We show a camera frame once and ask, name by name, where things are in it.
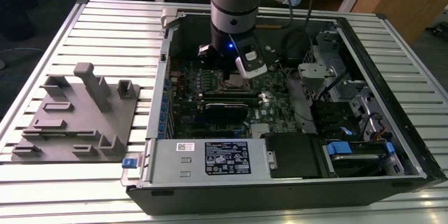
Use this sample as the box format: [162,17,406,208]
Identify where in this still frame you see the silver metal bracket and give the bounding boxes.
[297,62,333,81]

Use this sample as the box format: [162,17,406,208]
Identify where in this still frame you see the hard disk in blue carrier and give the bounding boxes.
[322,140,397,179]

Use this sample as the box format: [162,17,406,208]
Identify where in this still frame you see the black graphics card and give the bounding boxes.
[203,102,250,123]

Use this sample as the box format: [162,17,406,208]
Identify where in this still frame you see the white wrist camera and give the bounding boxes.
[233,36,269,80]

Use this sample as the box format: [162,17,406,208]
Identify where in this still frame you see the black open PC case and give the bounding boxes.
[119,7,448,217]

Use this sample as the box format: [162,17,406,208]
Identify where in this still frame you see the silver power supply unit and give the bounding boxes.
[147,137,273,184]

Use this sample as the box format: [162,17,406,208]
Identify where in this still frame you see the coloured power wires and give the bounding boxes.
[369,126,389,141]

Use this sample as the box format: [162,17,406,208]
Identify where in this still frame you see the green motherboard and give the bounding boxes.
[166,52,310,140]

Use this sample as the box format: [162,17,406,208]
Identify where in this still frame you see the wire locking lever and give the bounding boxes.
[218,87,255,93]

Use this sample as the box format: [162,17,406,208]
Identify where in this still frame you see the black plastic shroud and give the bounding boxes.
[259,132,330,180]

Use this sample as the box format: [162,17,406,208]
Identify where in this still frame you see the metal socket cover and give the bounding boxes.
[218,73,254,92]

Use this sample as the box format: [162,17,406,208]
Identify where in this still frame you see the silver CPU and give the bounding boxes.
[225,74,247,88]

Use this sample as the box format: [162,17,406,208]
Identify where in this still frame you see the perforated metal drive cage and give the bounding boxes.
[299,30,351,102]

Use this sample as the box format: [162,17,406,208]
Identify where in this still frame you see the black plastic disk bay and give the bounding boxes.
[309,100,361,136]

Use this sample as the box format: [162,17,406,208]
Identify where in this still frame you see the CPU socket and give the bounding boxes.
[217,69,255,93]

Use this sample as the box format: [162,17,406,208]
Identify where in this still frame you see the long black round cable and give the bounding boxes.
[314,71,347,103]

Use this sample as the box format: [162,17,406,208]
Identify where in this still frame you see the thick black cable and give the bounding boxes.
[281,27,314,61]

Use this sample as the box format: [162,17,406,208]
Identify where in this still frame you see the small silver heatsink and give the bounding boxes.
[249,123,273,133]

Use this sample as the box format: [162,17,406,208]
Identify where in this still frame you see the grey parts rack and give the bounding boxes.
[9,62,142,162]

